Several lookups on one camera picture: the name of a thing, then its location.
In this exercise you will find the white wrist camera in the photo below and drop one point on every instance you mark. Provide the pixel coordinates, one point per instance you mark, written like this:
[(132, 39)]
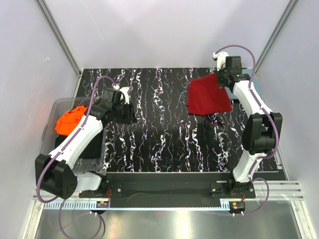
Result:
[(220, 59), (125, 93)]

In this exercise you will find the right aluminium frame post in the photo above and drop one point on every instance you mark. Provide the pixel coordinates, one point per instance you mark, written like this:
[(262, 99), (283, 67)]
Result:
[(276, 32)]

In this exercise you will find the clear plastic bin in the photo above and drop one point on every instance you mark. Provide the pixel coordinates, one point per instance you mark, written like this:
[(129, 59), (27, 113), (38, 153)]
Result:
[(51, 139)]

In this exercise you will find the red t-shirt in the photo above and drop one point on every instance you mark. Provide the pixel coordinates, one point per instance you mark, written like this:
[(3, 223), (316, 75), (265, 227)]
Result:
[(205, 97)]

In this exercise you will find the small circuit board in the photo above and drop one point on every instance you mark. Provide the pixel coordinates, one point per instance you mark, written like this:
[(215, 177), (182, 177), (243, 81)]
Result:
[(240, 206), (102, 204)]

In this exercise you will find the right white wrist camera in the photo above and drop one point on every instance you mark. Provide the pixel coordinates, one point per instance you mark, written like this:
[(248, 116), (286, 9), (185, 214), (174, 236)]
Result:
[(220, 59)]

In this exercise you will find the grey slotted cable duct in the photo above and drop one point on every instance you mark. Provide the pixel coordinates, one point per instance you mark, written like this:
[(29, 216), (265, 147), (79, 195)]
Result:
[(214, 205)]

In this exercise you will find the right small circuit board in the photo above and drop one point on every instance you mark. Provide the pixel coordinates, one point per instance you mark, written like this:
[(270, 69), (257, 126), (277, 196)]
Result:
[(240, 206)]

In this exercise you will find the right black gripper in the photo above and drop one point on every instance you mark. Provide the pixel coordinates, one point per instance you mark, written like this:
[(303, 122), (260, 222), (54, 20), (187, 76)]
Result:
[(221, 84)]

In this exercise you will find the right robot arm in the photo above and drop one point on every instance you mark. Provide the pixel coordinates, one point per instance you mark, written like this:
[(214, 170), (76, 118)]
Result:
[(260, 138)]

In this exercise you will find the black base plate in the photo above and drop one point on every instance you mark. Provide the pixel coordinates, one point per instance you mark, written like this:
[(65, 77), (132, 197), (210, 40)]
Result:
[(193, 187)]

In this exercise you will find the orange t-shirt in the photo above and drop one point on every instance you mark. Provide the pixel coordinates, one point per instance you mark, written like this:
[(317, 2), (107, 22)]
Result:
[(69, 120)]

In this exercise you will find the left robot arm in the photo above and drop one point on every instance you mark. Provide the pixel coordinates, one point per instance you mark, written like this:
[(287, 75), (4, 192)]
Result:
[(54, 172)]

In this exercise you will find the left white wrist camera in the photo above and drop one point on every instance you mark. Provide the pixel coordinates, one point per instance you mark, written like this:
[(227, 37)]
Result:
[(125, 93)]

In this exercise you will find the left small circuit board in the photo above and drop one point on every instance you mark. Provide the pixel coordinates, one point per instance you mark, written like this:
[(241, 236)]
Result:
[(102, 204)]

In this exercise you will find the aluminium frame post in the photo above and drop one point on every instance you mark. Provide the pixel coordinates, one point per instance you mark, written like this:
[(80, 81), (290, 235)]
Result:
[(276, 32), (58, 35)]

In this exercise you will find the left aluminium frame post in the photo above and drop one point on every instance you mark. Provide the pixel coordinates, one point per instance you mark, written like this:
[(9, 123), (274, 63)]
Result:
[(58, 35)]

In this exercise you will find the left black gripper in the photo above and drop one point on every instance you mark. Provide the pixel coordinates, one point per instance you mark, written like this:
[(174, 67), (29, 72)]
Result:
[(130, 118)]

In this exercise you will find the black t-shirt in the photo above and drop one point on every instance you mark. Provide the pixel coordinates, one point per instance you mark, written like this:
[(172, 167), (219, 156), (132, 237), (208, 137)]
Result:
[(93, 150)]

